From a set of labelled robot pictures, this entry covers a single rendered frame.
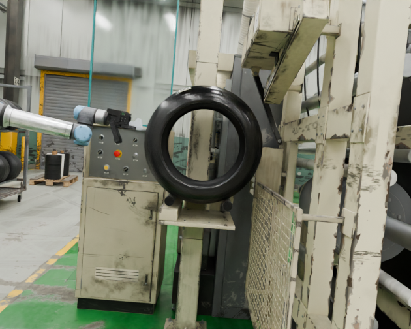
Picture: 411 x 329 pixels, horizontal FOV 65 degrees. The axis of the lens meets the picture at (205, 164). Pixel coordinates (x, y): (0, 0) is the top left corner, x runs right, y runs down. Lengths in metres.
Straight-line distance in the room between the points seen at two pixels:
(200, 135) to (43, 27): 10.41
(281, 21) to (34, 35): 10.97
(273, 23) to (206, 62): 0.67
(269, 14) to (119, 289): 1.89
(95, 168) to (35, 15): 10.15
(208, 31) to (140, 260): 1.51
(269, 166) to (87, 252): 1.33
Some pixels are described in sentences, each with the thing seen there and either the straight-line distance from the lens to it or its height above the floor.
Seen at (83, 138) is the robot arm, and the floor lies 1.17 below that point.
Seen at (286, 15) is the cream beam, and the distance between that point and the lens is 1.40.
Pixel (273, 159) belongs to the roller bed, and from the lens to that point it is 1.86.
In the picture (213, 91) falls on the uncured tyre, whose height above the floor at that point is 1.43.
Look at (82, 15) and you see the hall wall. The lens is 11.75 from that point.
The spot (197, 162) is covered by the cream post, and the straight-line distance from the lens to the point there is 1.89.
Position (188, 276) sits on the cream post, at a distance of 2.05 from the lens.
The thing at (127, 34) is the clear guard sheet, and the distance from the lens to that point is 2.32.
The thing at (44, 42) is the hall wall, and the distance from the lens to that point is 11.86.
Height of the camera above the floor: 1.18
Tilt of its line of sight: 3 degrees down
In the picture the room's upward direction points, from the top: 5 degrees clockwise
